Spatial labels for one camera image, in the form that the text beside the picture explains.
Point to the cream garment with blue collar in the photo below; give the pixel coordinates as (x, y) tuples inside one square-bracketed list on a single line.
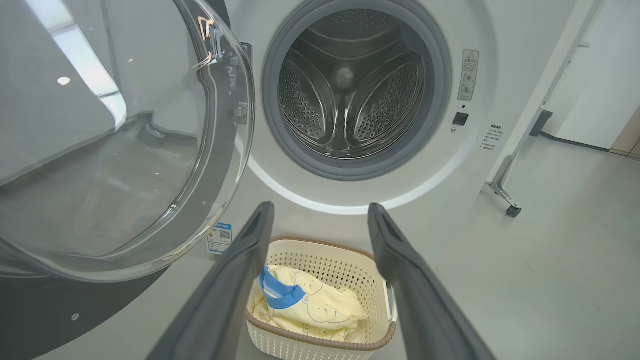
[(320, 310)]

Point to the steel washing machine drum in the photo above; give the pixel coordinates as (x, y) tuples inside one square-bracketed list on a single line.
[(350, 100)]

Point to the grey metal stand with caster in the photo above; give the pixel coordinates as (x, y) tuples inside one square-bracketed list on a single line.
[(530, 120)]

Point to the small printed text label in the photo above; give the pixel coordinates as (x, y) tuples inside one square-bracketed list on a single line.
[(491, 137)]

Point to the blue energy label sticker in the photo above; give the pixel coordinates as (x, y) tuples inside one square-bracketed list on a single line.
[(220, 238)]

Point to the grey warning sticker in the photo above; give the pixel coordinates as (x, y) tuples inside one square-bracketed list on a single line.
[(468, 75)]

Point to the glass washing machine door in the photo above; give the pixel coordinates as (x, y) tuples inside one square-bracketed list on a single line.
[(100, 150)]

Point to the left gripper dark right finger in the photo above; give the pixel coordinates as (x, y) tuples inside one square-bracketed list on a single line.
[(420, 305)]

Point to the beige wooden panel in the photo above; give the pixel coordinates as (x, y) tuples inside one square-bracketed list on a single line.
[(627, 140)]

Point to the black floor bracket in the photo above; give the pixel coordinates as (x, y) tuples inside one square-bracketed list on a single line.
[(541, 122)]

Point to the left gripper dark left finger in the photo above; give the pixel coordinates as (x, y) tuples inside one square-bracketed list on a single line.
[(220, 305)]

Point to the white front-load washing machine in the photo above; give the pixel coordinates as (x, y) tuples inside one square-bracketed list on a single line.
[(490, 165)]

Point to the cream perforated laundry basket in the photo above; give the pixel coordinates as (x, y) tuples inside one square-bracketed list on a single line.
[(325, 260)]

